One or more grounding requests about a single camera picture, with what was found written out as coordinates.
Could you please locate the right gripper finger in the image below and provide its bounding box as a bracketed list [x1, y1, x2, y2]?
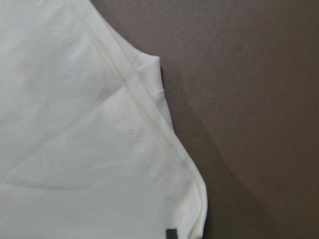
[165, 229, 178, 239]

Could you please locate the cream long-sleeve shirt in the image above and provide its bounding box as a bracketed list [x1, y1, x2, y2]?
[0, 0, 208, 239]

